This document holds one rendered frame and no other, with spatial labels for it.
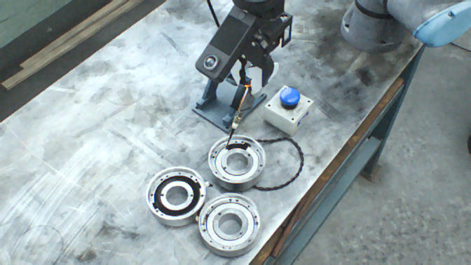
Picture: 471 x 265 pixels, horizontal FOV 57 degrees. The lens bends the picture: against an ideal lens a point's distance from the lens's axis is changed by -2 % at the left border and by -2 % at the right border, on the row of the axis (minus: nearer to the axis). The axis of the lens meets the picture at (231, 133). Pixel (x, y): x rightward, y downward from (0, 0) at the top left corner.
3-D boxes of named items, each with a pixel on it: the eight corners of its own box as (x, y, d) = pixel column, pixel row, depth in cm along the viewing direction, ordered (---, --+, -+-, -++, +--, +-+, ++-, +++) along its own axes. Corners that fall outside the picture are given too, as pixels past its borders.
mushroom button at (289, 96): (291, 120, 87) (292, 104, 83) (274, 111, 89) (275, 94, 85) (302, 109, 89) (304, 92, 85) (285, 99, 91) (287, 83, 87)
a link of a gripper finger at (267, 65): (275, 86, 74) (273, 44, 67) (270, 91, 73) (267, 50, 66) (253, 75, 76) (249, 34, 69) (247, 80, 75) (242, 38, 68)
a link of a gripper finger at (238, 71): (261, 76, 82) (265, 40, 74) (240, 94, 80) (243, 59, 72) (248, 67, 83) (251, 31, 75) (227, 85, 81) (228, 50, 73)
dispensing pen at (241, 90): (213, 146, 82) (245, 64, 75) (226, 141, 85) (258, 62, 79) (222, 152, 81) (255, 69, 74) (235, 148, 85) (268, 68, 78)
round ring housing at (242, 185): (249, 202, 80) (249, 192, 76) (199, 179, 83) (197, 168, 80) (274, 159, 85) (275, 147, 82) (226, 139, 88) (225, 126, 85)
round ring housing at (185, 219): (164, 240, 76) (160, 230, 73) (141, 193, 82) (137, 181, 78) (218, 213, 79) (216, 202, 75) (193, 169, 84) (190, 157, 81)
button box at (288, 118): (292, 137, 88) (294, 122, 84) (263, 120, 91) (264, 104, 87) (314, 112, 92) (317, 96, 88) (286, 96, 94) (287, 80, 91)
